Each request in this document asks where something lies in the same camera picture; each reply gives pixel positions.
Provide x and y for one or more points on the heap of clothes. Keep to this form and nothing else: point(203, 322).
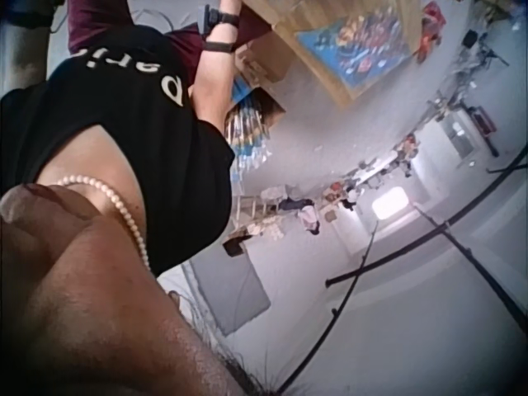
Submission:
point(307, 214)

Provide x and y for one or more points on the wooden table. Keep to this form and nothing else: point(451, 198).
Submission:
point(284, 20)

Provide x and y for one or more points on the cluttered long table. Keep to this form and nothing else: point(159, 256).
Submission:
point(383, 165)

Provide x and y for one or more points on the red crate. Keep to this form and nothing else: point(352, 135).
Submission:
point(482, 119)

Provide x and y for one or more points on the colourful blue picture board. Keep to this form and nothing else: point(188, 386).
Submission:
point(354, 49)

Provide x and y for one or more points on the carton of blue packets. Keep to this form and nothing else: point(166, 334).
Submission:
point(247, 123)

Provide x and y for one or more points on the grey mat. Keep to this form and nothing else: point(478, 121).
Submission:
point(235, 297)

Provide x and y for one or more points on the white cabinet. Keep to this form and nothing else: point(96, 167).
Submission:
point(455, 136)

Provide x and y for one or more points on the person's legs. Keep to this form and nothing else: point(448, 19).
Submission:
point(95, 20)

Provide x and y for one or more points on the brown cardboard box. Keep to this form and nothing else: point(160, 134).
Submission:
point(264, 57)

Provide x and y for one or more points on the black speaker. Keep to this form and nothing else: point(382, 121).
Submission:
point(470, 39)

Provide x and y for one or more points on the wooden rack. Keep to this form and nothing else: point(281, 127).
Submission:
point(251, 210)

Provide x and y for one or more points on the red toy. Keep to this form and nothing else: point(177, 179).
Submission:
point(430, 29)

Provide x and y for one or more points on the bright window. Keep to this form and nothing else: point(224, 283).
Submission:
point(388, 205)

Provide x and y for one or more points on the black wrist band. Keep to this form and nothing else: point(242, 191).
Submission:
point(225, 18)

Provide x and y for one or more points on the person's right hand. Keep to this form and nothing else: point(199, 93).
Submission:
point(229, 5)

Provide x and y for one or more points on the black tripod stand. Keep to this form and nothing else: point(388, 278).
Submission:
point(491, 53)

